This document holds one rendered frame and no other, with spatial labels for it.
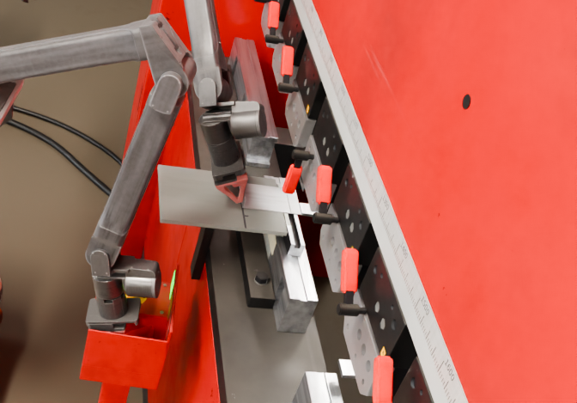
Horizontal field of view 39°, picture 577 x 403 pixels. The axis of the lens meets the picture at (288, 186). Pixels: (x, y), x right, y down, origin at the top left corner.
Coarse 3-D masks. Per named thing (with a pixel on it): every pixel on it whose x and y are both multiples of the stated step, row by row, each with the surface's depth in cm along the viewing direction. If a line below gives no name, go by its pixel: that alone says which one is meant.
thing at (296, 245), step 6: (288, 216) 174; (294, 216) 173; (294, 222) 173; (288, 228) 170; (294, 228) 172; (300, 228) 171; (288, 234) 168; (294, 234) 170; (300, 234) 169; (288, 240) 168; (294, 240) 167; (300, 240) 167; (288, 246) 167; (294, 246) 166; (300, 246) 167; (288, 252) 167; (294, 252) 167; (300, 252) 167
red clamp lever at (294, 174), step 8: (296, 152) 147; (304, 152) 147; (296, 160) 148; (304, 160) 148; (288, 168) 150; (296, 168) 149; (288, 176) 150; (296, 176) 150; (288, 184) 151; (296, 184) 151; (288, 192) 152
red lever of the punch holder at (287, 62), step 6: (282, 48) 164; (288, 48) 164; (282, 54) 164; (288, 54) 164; (282, 60) 163; (288, 60) 163; (282, 66) 163; (288, 66) 163; (282, 72) 163; (288, 72) 163; (282, 78) 164; (288, 78) 163; (282, 84) 162; (288, 84) 162; (282, 90) 162; (288, 90) 162; (294, 90) 163
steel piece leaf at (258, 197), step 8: (248, 184) 177; (248, 192) 175; (256, 192) 176; (264, 192) 177; (272, 192) 177; (280, 192) 178; (248, 200) 173; (256, 200) 174; (264, 200) 174; (272, 200) 175; (280, 200) 176; (248, 208) 171; (256, 208) 171; (264, 208) 172; (272, 208) 173; (280, 208) 174; (288, 208) 175
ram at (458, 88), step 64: (320, 0) 158; (384, 0) 126; (448, 0) 104; (512, 0) 90; (576, 0) 78; (320, 64) 153; (384, 64) 123; (448, 64) 102; (512, 64) 88; (576, 64) 77; (384, 128) 120; (448, 128) 100; (512, 128) 86; (576, 128) 76; (448, 192) 98; (512, 192) 85; (576, 192) 75; (384, 256) 114; (448, 256) 96; (512, 256) 84; (576, 256) 74; (448, 320) 95; (512, 320) 82; (576, 320) 73; (512, 384) 81; (576, 384) 72
